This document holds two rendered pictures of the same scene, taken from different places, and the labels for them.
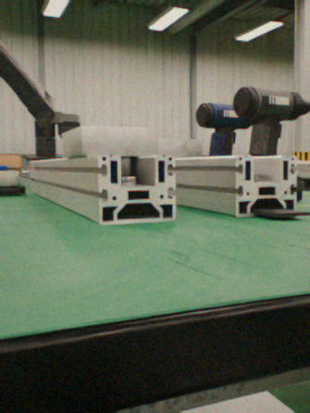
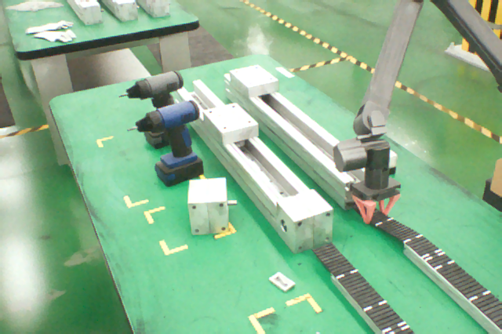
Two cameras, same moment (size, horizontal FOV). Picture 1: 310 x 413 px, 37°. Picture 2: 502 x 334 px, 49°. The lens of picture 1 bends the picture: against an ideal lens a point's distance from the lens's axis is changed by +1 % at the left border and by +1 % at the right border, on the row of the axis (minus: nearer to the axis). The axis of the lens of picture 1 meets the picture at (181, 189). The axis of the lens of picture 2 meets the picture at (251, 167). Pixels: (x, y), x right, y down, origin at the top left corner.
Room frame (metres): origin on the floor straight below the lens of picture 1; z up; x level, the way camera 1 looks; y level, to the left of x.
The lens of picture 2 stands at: (2.45, 0.12, 1.61)
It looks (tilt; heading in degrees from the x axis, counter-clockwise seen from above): 32 degrees down; 181
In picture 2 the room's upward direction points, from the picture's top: 3 degrees counter-clockwise
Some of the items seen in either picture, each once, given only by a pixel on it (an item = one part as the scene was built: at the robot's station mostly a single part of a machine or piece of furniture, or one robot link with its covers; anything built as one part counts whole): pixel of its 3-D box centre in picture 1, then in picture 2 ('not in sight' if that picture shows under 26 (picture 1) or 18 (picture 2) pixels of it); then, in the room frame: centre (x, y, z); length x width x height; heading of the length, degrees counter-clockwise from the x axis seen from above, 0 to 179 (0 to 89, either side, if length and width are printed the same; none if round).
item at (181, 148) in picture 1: (163, 156); (230, 127); (1.02, 0.04, 0.87); 0.16 x 0.11 x 0.07; 24
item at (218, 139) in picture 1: (234, 149); (166, 145); (1.14, -0.13, 0.89); 0.20 x 0.08 x 0.22; 122
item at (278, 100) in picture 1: (279, 146); (154, 111); (0.93, -0.20, 0.89); 0.20 x 0.08 x 0.22; 122
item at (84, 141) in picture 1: (107, 152); (253, 84); (0.72, 0.11, 0.87); 0.16 x 0.11 x 0.07; 24
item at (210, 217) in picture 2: not in sight; (213, 205); (1.35, 0.00, 0.83); 0.11 x 0.10 x 0.10; 92
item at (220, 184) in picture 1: (163, 179); (230, 141); (1.02, 0.04, 0.82); 0.80 x 0.10 x 0.09; 24
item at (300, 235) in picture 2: not in sight; (308, 219); (1.42, 0.23, 0.83); 0.12 x 0.09 x 0.10; 114
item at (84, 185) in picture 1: (76, 180); (288, 127); (0.94, 0.21, 0.82); 0.80 x 0.10 x 0.09; 24
